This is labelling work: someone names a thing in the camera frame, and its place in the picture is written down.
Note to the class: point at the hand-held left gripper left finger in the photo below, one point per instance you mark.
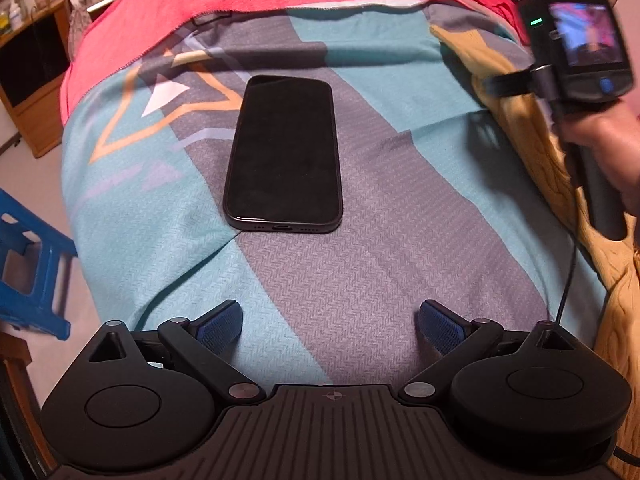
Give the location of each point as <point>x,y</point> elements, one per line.
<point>220,327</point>

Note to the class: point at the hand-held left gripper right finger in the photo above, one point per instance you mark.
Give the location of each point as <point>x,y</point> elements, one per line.
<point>440,327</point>

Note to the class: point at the person's right hand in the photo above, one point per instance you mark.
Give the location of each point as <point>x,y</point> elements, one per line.
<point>612,135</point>

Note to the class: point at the patterned teal grey bedsheet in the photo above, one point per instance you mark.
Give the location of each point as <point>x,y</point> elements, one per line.
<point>310,270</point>

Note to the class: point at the black smartphone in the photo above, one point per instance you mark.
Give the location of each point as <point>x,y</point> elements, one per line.
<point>284,152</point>

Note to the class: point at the blue plastic stool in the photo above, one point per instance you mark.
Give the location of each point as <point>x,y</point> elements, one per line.
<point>30,280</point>

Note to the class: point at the wooden cabinet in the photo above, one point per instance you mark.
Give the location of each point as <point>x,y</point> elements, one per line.
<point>35,85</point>

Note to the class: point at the coral pink fleece blanket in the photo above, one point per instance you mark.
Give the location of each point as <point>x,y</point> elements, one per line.
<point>210,5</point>

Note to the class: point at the white bottle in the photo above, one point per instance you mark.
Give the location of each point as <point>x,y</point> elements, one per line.
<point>16,15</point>

